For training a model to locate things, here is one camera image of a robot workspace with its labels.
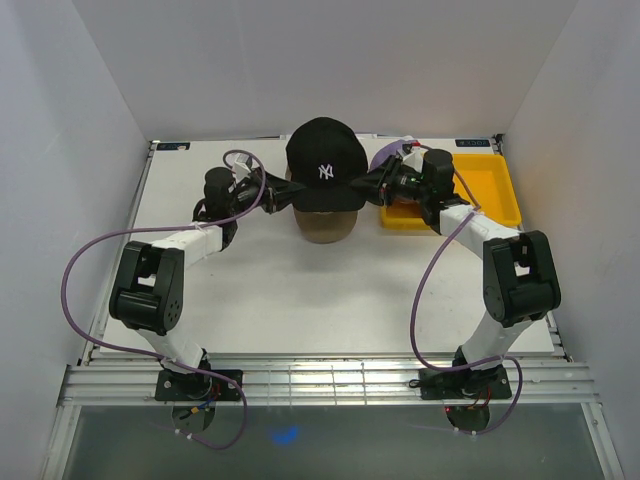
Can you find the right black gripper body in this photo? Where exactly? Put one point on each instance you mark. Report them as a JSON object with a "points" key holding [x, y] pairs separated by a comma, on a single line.
{"points": [[409, 187]]}

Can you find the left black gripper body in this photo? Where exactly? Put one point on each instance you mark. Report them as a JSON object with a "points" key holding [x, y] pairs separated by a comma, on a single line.
{"points": [[245, 194]]}

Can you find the purple baseball cap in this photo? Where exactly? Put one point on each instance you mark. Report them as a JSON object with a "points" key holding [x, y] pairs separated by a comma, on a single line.
{"points": [[388, 150]]}

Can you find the beige baseball cap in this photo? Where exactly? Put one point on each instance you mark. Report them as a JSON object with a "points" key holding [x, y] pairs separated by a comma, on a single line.
{"points": [[325, 227]]}

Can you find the black baseball cap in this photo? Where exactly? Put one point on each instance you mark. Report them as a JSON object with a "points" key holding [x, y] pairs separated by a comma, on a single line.
{"points": [[324, 156]]}

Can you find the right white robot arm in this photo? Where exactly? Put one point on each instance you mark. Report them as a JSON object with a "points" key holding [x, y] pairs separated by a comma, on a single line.
{"points": [[519, 280]]}

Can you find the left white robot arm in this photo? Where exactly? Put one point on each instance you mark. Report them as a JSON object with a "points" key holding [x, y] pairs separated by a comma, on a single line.
{"points": [[147, 295]]}

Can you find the yellow plastic tray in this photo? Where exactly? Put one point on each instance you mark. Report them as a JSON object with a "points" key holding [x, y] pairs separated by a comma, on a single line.
{"points": [[488, 178]]}

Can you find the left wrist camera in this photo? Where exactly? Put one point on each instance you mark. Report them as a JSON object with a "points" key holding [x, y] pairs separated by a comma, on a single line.
{"points": [[241, 164]]}

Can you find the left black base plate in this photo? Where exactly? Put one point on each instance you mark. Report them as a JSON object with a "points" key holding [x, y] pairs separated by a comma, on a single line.
{"points": [[193, 387]]}

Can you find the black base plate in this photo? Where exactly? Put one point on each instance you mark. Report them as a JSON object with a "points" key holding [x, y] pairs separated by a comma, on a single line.
{"points": [[467, 384], [193, 387]]}

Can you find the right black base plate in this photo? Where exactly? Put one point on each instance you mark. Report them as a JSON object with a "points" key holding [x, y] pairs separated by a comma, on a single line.
{"points": [[467, 384]]}

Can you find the aluminium frame rail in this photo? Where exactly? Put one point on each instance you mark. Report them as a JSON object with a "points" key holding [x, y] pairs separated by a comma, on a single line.
{"points": [[290, 382]]}

